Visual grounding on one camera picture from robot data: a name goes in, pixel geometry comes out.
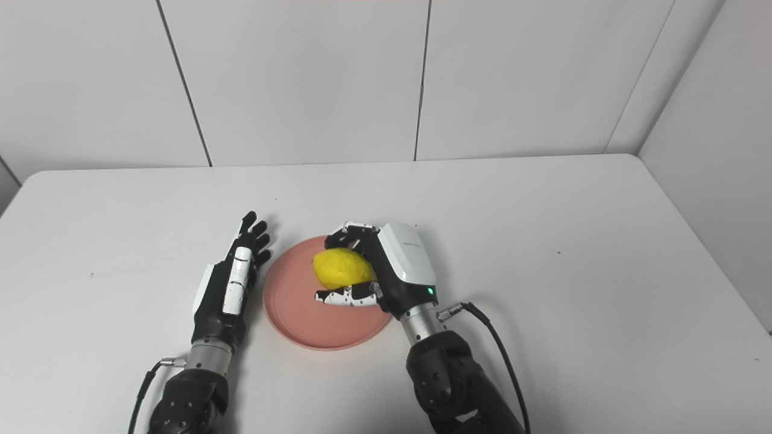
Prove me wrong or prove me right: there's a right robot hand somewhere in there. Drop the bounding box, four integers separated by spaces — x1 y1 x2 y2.
315 222 438 318

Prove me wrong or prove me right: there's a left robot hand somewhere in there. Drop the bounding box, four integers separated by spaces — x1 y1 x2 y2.
191 211 273 347

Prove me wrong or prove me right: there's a yellow lemon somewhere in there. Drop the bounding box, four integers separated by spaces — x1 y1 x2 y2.
312 247 376 291

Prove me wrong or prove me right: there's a pink plate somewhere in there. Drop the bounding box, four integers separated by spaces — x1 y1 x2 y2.
262 235 394 351

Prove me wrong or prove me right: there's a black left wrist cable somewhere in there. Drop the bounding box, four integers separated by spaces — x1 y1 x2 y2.
127 357 186 434

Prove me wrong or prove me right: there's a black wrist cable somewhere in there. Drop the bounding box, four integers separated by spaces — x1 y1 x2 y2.
127 357 186 434
437 301 531 434

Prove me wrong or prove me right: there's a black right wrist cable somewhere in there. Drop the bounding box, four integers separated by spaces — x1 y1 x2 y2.
437 301 531 434

